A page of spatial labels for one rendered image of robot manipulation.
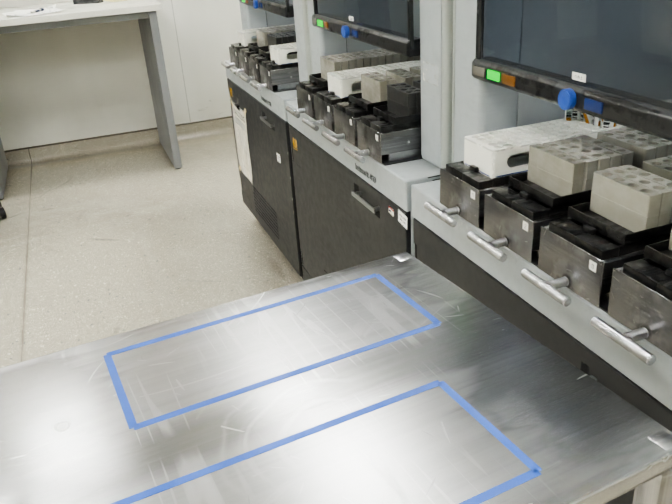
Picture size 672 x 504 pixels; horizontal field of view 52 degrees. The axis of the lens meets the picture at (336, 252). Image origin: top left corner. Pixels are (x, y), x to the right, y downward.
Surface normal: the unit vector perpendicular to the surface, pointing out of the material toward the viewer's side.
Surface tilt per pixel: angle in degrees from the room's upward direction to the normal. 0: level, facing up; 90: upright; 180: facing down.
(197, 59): 90
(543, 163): 90
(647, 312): 90
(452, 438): 0
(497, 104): 90
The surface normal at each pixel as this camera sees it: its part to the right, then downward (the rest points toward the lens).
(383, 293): -0.06, -0.90
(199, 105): 0.36, 0.39
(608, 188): -0.94, 0.21
